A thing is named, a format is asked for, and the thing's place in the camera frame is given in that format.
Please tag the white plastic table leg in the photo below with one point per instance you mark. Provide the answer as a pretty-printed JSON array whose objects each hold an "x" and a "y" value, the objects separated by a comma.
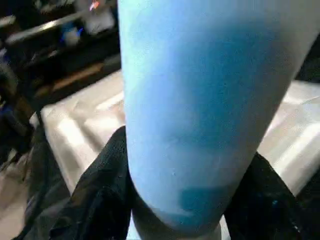
[{"x": 200, "y": 100}]

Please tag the white plastic table top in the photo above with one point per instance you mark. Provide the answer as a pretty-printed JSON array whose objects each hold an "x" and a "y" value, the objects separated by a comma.
[{"x": 85, "y": 125}]

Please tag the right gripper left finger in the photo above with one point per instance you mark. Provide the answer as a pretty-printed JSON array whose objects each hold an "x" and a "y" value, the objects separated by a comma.
[{"x": 100, "y": 200}]

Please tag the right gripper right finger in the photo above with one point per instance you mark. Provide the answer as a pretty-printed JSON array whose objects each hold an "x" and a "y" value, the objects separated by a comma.
[{"x": 270, "y": 205}]

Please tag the black plastic mat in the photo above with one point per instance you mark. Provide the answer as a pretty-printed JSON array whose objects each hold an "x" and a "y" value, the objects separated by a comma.
[{"x": 42, "y": 175}]

